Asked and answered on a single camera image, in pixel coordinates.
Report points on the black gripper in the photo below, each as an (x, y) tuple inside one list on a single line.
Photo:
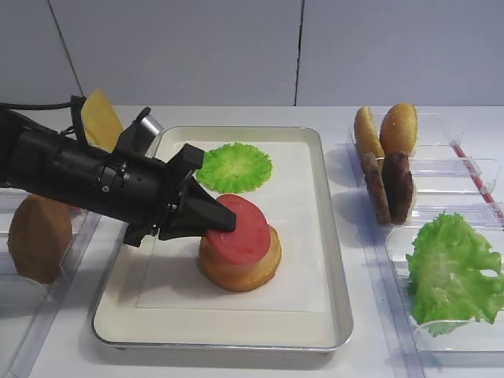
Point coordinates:
[(174, 205)]

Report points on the red tomato slice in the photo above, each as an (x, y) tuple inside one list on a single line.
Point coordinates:
[(250, 241)]

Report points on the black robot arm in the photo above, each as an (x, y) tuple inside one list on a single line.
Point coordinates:
[(48, 163)]

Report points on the round green lettuce piece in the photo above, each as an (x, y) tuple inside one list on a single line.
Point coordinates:
[(234, 168)]

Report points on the yellow cheese slices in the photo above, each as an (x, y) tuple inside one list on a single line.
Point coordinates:
[(101, 123)]

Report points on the brown meat patty left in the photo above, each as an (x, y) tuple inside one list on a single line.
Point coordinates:
[(376, 189)]

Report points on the dark meat patty right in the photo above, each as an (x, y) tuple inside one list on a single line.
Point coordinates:
[(398, 184)]

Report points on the leafy green lettuce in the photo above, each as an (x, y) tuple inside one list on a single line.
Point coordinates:
[(455, 276)]

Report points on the toasted bottom bun slice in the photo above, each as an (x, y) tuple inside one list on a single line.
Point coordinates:
[(240, 278)]

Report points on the white parchment paper sheet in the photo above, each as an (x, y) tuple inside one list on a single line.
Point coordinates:
[(288, 200)]

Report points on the metal baking tray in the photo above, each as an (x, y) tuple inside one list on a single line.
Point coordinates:
[(118, 319)]

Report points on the brown bun slice left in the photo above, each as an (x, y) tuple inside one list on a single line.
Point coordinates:
[(39, 235)]

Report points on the sesame bun slice left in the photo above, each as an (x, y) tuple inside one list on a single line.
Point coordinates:
[(365, 133)]

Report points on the clear acrylic rack left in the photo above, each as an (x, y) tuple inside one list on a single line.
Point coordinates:
[(28, 308)]

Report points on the clear acrylic rack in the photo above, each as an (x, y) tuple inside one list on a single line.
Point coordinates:
[(28, 308), (447, 181)]

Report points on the sesame bun top right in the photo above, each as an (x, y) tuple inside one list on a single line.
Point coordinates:
[(399, 129)]

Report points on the clear acrylic rack right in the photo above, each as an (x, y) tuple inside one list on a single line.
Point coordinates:
[(447, 181)]

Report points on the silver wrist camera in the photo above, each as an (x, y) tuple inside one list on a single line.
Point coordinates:
[(142, 136)]

